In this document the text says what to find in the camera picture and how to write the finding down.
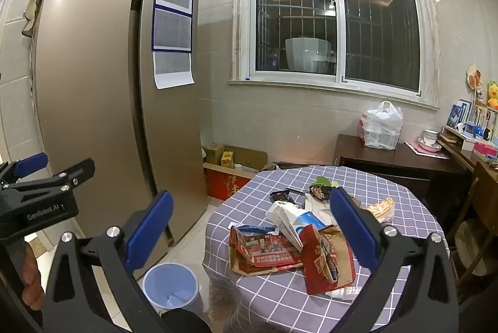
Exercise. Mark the black snack wrapper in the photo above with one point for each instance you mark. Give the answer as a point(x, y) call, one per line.
point(282, 197)

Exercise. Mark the blue box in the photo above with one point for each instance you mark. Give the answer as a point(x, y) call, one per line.
point(455, 117)

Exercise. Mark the white framed window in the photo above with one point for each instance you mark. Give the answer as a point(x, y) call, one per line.
point(295, 6)

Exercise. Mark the hanging beige cloth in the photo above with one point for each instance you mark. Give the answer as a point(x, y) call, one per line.
point(34, 6)

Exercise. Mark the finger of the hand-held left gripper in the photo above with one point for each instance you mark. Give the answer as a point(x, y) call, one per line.
point(33, 163)
point(77, 169)

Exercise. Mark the beige furry seat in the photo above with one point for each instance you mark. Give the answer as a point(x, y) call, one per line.
point(223, 305)

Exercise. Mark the pink box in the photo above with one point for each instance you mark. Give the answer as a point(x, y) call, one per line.
point(486, 151)

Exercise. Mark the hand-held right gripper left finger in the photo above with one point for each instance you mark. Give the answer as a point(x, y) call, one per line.
point(149, 232)

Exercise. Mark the blue trash bin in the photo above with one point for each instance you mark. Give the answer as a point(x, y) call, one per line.
point(155, 286)

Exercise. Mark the bronze refrigerator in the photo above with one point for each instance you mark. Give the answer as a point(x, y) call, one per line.
point(89, 103)

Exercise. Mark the yellow box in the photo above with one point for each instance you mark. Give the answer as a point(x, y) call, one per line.
point(227, 158)

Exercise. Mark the green leafy vegetable scrap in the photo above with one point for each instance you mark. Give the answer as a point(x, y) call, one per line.
point(323, 181)

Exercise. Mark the white and blue carton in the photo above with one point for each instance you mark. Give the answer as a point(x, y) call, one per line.
point(284, 218)

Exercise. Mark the red box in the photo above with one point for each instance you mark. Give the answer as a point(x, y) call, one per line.
point(225, 183)

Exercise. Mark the white wrapper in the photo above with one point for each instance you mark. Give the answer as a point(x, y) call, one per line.
point(316, 209)

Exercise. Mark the white plastic shopping bag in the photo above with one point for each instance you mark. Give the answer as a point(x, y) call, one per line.
point(383, 127)

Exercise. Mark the orange wall sticker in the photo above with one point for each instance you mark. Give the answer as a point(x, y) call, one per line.
point(474, 77)

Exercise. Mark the dark wooden side table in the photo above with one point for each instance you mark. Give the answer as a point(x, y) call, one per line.
point(389, 158)

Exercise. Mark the row of books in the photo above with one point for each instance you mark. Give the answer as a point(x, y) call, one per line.
point(484, 121)

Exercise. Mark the pink plate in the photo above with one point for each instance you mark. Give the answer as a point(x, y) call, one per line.
point(424, 146)

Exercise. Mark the yellow and white plastic bag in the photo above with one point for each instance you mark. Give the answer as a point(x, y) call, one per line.
point(383, 208)

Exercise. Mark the person's left hand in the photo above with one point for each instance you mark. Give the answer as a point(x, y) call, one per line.
point(33, 286)

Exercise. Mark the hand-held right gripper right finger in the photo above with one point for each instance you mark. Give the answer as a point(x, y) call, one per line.
point(352, 228)

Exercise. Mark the wooden chair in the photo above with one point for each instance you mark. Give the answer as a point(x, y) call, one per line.
point(480, 185)

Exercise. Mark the red printed package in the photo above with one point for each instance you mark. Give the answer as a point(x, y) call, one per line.
point(260, 249)

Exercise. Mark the large cardboard box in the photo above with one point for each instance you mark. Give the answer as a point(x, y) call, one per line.
point(251, 158)

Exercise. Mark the yellow duck toy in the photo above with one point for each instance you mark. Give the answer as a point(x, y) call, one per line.
point(493, 93)

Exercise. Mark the red paper bag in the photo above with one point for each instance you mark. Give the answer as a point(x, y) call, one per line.
point(315, 263)

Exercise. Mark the white bowl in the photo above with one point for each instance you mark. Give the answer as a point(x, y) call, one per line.
point(430, 137)

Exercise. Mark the round table with checked cloth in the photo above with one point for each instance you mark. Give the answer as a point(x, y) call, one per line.
point(272, 302)

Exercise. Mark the pink place mat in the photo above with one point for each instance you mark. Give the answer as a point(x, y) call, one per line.
point(443, 155)

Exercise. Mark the wooden desk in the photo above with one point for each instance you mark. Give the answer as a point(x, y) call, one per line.
point(459, 153)

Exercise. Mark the dark snack packet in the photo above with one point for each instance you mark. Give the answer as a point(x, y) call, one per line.
point(319, 192)

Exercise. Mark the small brown cardboard box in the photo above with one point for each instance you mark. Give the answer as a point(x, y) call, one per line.
point(212, 153)

